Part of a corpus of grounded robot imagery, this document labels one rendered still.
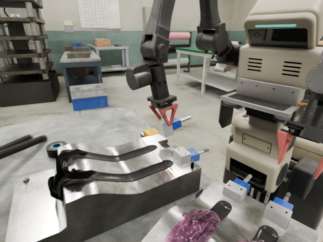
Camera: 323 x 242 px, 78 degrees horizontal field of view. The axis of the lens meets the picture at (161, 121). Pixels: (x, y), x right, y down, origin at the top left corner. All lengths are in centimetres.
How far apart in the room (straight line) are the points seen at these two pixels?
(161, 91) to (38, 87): 392
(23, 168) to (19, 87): 366
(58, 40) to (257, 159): 654
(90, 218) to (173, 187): 23
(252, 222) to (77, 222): 41
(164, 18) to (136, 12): 657
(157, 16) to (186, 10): 723
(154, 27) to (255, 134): 57
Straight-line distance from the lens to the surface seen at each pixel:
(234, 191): 59
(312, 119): 51
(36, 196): 67
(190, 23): 792
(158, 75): 64
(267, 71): 84
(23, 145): 97
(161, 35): 63
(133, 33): 716
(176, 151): 65
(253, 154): 93
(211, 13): 82
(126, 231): 59
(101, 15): 699
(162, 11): 65
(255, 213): 60
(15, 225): 62
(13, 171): 93
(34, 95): 452
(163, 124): 68
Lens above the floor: 127
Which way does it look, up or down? 24 degrees down
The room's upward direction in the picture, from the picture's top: straight up
